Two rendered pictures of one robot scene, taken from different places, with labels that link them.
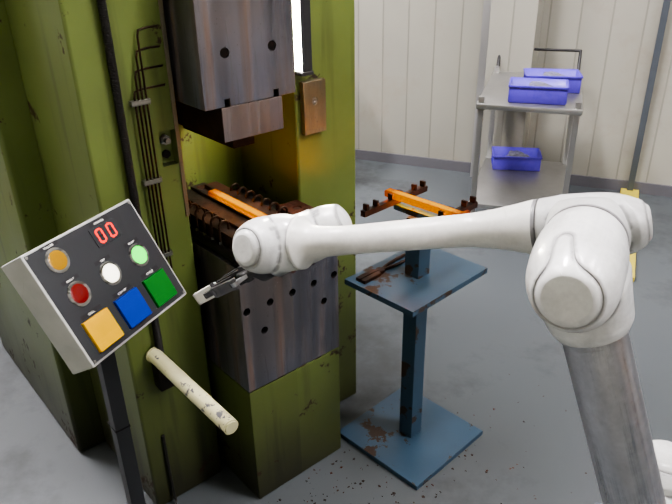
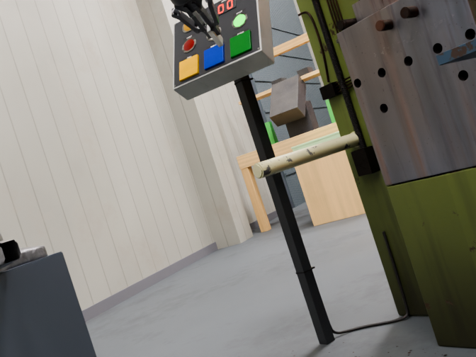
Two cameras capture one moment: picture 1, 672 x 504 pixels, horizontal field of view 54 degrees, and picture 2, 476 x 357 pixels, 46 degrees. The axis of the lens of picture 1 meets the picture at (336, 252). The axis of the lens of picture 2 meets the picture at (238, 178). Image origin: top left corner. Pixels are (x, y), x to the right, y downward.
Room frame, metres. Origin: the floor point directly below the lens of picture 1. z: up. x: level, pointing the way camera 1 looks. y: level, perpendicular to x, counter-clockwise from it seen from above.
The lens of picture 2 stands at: (1.38, -1.28, 0.62)
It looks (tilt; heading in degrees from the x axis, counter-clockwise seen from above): 0 degrees down; 93
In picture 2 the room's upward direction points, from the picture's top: 18 degrees counter-clockwise
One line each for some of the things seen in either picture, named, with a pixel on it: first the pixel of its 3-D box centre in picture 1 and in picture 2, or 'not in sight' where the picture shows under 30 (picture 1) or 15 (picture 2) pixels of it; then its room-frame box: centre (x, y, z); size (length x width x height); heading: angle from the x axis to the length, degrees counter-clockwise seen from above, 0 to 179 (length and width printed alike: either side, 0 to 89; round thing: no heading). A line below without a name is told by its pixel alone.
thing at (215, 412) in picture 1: (189, 388); (310, 154); (1.51, 0.42, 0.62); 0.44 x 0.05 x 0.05; 40
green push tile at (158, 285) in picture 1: (159, 288); (241, 44); (1.41, 0.44, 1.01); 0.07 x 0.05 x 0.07; 155
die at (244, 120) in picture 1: (214, 105); not in sight; (1.96, 0.36, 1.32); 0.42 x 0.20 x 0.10; 40
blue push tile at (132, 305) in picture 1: (132, 308); (214, 57); (1.32, 0.48, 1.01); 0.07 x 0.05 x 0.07; 155
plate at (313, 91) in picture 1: (313, 106); not in sight; (2.10, 0.06, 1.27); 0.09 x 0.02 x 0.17; 130
